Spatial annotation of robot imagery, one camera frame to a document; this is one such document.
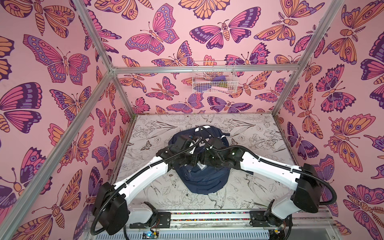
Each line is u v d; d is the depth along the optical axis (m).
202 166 0.80
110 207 0.40
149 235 0.72
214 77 0.95
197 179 0.80
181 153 0.54
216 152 0.60
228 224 0.73
